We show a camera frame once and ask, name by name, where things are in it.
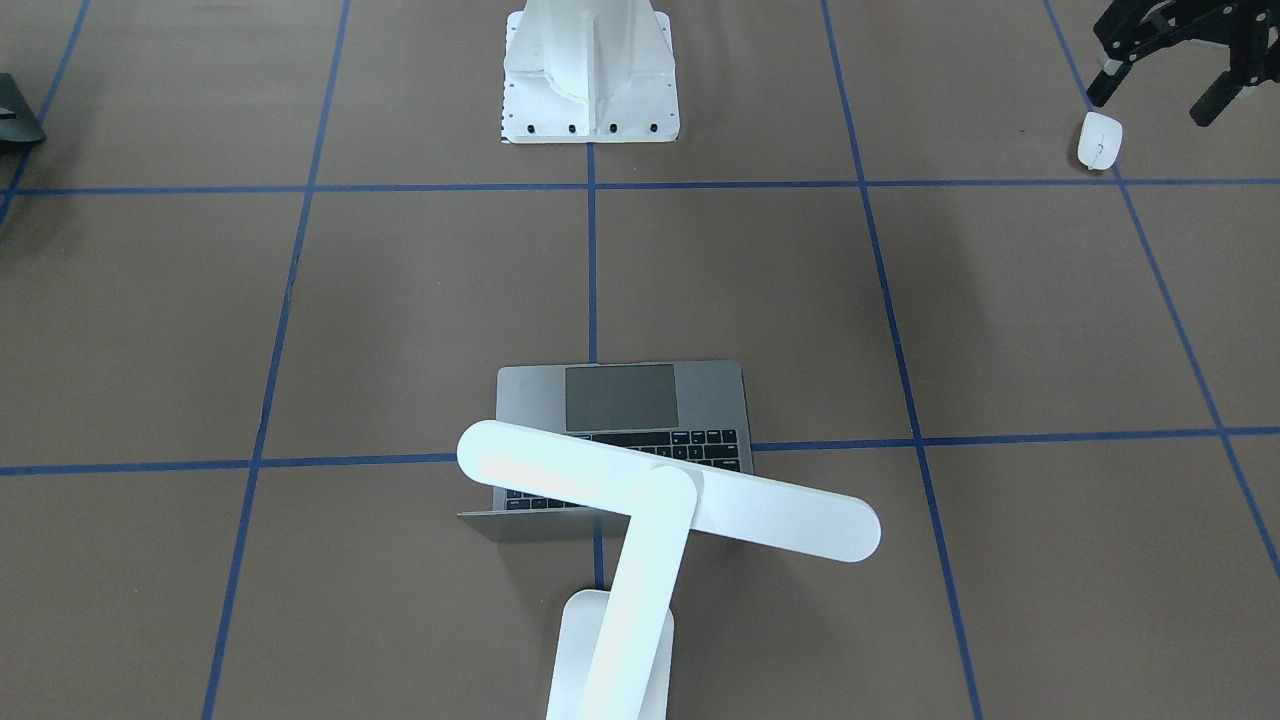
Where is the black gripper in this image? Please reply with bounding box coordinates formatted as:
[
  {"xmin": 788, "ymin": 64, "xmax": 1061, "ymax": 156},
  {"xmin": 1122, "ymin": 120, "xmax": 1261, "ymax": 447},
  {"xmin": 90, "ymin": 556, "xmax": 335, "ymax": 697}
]
[{"xmin": 1085, "ymin": 1, "xmax": 1277, "ymax": 127}]

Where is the grey laptop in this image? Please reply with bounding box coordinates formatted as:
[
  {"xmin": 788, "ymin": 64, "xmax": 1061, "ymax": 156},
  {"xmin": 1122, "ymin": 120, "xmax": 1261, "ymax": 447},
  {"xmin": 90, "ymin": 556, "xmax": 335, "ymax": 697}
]
[{"xmin": 457, "ymin": 360, "xmax": 754, "ymax": 543}]

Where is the white computer mouse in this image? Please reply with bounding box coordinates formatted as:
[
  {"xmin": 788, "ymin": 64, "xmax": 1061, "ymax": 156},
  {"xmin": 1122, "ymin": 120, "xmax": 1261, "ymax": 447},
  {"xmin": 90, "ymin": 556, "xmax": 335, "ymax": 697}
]
[{"xmin": 1076, "ymin": 110, "xmax": 1124, "ymax": 172}]

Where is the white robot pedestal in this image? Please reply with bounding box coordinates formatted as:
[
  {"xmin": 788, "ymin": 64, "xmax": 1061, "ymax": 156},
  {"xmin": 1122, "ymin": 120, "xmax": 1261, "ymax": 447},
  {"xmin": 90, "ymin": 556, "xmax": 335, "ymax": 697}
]
[{"xmin": 500, "ymin": 1, "xmax": 681, "ymax": 145}]

